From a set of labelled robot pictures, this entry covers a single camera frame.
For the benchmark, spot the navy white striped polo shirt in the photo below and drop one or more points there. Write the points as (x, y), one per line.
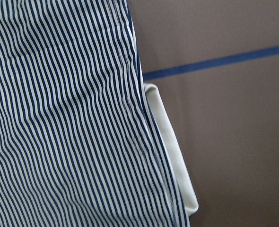
(84, 141)

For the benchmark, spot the blue tape line near shirt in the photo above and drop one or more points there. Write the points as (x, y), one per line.
(208, 64)

